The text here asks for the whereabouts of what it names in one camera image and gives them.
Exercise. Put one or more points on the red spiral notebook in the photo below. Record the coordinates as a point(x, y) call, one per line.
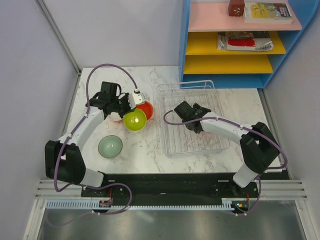
point(244, 41)

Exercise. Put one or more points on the lime green plastic bowl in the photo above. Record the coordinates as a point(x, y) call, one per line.
point(135, 120)

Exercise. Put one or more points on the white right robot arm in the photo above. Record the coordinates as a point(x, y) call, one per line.
point(256, 141)

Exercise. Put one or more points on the pale green ceramic bowl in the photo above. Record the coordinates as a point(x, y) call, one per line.
point(110, 146)

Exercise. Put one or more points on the yellow cover book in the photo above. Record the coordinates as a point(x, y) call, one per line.
point(267, 13)

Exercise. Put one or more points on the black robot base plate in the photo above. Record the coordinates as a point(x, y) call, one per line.
point(180, 188)

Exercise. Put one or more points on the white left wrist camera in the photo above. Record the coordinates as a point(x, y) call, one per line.
point(136, 98)

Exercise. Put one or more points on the blue shelf unit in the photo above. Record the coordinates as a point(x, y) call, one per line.
point(201, 63)

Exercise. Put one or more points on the aluminium corner rail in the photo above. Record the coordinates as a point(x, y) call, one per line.
point(58, 35)

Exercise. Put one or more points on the orange bowl white inside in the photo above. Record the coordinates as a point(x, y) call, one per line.
point(114, 116)

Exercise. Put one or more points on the aluminium front rail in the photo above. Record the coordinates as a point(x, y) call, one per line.
point(271, 190)

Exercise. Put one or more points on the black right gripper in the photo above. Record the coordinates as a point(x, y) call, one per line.
point(196, 106)

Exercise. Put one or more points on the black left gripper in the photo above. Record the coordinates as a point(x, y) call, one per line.
point(126, 98)

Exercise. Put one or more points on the white slotted cable duct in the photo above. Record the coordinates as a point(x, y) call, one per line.
point(100, 205)

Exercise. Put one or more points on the red brown box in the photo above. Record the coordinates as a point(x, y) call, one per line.
point(236, 8)

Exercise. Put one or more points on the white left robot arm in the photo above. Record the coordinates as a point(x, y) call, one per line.
point(63, 157)

